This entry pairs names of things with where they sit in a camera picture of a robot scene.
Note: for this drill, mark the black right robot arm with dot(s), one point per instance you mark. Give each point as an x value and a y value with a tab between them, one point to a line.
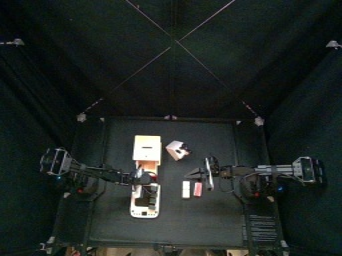
272	170

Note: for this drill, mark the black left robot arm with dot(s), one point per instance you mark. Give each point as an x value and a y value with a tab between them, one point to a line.
89	170

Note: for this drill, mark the plain dark green sushi piece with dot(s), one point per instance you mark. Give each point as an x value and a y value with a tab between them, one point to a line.
154	195

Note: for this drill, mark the red sushi strip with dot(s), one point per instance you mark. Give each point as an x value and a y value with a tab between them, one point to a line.
199	189

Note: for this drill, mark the white sushi rice piece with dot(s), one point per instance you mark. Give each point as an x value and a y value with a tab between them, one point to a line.
186	192
186	196
186	187
186	183

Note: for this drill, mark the open wooden box red rim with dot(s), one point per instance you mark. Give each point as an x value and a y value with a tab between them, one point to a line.
148	165

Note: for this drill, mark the white yellow box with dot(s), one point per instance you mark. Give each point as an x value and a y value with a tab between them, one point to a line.
148	147

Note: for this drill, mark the silver frame clamp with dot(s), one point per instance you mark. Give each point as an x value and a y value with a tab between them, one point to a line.
17	42
82	117
333	44
170	117
260	121

